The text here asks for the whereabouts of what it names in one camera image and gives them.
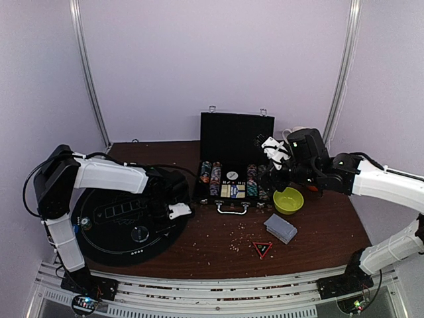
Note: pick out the white dealer button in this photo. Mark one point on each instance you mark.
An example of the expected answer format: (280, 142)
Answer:
(232, 175)

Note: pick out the cream card deck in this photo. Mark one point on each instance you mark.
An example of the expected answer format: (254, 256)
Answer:
(226, 190)

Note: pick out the blue texas holdem card deck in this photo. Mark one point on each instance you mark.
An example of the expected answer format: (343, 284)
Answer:
(237, 191)

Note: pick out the cream patterned mug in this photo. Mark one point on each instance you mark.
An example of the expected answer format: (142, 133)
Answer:
(287, 132)

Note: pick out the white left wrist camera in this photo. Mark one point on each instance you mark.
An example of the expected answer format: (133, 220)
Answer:
(179, 210)

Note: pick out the right outer poker chip row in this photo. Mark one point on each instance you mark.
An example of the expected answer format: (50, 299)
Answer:
(263, 193)

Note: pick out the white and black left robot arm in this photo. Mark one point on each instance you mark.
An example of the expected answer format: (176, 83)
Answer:
(58, 183)

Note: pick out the aluminium frame post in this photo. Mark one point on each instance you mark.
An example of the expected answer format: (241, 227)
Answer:
(347, 61)
(75, 12)

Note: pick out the grey card deck box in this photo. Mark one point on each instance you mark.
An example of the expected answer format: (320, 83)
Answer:
(280, 228)

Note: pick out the aluminium front rail base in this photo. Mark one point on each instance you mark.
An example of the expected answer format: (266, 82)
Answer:
(291, 295)

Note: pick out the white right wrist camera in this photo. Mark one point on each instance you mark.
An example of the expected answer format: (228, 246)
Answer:
(275, 152)

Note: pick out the yellow-green bowl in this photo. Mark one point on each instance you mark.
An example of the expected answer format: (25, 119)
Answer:
(289, 201)

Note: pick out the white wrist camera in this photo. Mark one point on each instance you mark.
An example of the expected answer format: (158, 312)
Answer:
(179, 210)
(275, 152)

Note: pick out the left aluminium frame post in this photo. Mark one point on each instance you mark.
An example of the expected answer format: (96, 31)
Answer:
(75, 12)

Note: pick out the right aluminium frame post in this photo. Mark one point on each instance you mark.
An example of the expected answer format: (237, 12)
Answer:
(347, 61)

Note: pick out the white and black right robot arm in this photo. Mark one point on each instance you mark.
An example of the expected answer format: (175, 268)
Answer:
(355, 174)

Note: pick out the left outer poker chip row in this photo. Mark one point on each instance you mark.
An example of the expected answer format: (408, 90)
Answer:
(205, 172)

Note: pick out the clear black round button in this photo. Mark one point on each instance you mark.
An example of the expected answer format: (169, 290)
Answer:
(140, 234)

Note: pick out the left green circuit board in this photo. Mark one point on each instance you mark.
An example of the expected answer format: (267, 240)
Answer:
(84, 305)

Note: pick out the red and black triangle card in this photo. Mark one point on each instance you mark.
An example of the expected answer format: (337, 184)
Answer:
(262, 248)

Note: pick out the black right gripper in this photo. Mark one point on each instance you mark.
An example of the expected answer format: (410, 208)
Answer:
(271, 175)

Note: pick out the round black poker mat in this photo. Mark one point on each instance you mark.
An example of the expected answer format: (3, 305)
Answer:
(113, 215)

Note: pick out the black poker chip case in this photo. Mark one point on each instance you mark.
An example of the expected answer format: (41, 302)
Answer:
(228, 138)

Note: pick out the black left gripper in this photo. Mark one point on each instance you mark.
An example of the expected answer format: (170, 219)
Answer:
(158, 228)

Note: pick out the left inner poker chip row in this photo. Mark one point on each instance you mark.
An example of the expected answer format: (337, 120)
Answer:
(215, 179)

